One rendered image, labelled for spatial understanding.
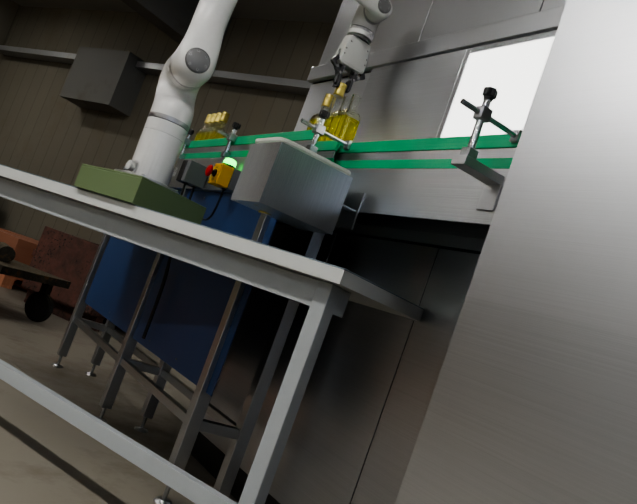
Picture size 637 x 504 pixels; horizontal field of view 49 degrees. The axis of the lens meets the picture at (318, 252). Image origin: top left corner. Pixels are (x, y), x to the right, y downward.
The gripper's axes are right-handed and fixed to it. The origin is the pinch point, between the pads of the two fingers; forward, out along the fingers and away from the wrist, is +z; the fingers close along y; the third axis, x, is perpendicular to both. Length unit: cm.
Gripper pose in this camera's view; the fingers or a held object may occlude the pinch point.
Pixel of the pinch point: (342, 84)
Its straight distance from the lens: 230.2
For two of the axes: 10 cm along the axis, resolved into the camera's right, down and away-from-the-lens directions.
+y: -8.0, -3.4, -5.0
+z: -3.4, 9.4, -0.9
